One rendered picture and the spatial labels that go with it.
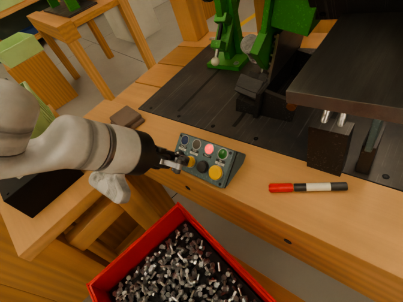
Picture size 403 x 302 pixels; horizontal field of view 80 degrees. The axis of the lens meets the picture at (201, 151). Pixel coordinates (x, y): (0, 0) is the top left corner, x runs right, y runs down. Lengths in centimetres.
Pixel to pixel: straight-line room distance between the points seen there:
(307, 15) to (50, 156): 43
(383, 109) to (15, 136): 36
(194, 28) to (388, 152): 87
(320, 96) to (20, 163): 33
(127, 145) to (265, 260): 112
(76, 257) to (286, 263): 94
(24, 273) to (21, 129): 113
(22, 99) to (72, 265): 66
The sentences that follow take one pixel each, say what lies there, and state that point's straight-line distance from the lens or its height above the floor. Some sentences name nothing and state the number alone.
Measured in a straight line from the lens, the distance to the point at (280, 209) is 47.
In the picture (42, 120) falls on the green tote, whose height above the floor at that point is 93.
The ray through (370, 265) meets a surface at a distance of 45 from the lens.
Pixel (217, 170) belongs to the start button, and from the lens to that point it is 48.
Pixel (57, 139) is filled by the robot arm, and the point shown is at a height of 116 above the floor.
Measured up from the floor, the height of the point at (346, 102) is 113.
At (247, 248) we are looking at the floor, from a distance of 141.
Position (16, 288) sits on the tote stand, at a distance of 145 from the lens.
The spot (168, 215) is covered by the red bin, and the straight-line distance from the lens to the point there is 49.
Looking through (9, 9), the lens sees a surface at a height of 82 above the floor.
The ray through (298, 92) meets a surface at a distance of 30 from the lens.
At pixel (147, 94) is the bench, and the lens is 92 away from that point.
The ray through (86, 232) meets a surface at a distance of 85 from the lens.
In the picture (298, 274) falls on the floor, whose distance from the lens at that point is 136.
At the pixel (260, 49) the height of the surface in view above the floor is 109.
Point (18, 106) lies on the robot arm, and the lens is 29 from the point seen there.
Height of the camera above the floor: 131
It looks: 45 degrees down
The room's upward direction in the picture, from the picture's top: 23 degrees counter-clockwise
